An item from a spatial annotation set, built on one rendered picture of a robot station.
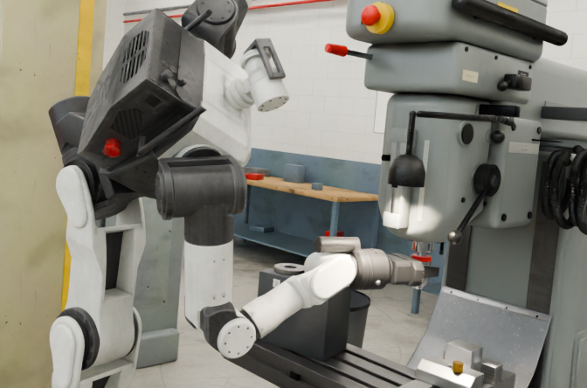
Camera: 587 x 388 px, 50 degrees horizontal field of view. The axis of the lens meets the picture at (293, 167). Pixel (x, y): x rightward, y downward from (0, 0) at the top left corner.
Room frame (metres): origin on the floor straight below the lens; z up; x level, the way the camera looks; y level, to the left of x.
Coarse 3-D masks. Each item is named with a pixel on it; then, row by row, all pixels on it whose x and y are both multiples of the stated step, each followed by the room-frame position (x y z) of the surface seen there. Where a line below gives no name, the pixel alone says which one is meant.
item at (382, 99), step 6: (378, 96) 6.84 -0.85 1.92; (384, 96) 6.78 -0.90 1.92; (390, 96) 6.72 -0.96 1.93; (378, 102) 6.83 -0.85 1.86; (384, 102) 6.77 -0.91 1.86; (378, 108) 6.82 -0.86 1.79; (384, 108) 6.77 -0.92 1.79; (378, 114) 6.82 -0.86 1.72; (384, 114) 6.76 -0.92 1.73; (378, 120) 6.81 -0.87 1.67; (384, 120) 6.76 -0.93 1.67; (378, 126) 6.81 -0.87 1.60; (384, 126) 6.75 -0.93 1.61; (378, 132) 6.80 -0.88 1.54
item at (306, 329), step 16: (272, 272) 1.66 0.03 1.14; (288, 272) 1.63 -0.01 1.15; (304, 272) 1.65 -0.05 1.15; (272, 288) 1.64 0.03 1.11; (336, 304) 1.58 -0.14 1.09; (288, 320) 1.60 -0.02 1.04; (304, 320) 1.58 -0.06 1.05; (320, 320) 1.55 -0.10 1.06; (336, 320) 1.58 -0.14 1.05; (272, 336) 1.63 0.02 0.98; (288, 336) 1.60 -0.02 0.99; (304, 336) 1.57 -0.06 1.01; (320, 336) 1.55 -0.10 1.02; (336, 336) 1.59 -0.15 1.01; (304, 352) 1.57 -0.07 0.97; (320, 352) 1.55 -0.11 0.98; (336, 352) 1.60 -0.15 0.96
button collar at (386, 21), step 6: (378, 6) 1.25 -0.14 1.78; (384, 6) 1.23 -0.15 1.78; (390, 6) 1.25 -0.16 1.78; (384, 12) 1.23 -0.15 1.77; (390, 12) 1.23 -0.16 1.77; (384, 18) 1.23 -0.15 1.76; (390, 18) 1.23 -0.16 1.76; (378, 24) 1.24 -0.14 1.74; (384, 24) 1.23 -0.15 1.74; (390, 24) 1.24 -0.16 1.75; (372, 30) 1.25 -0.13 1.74; (378, 30) 1.24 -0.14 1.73; (384, 30) 1.24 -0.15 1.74
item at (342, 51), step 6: (330, 48) 1.30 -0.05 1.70; (336, 48) 1.31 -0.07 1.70; (342, 48) 1.32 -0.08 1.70; (336, 54) 1.32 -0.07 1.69; (342, 54) 1.33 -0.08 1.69; (348, 54) 1.34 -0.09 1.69; (354, 54) 1.35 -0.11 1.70; (360, 54) 1.37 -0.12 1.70; (366, 54) 1.38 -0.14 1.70; (372, 54) 1.40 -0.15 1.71
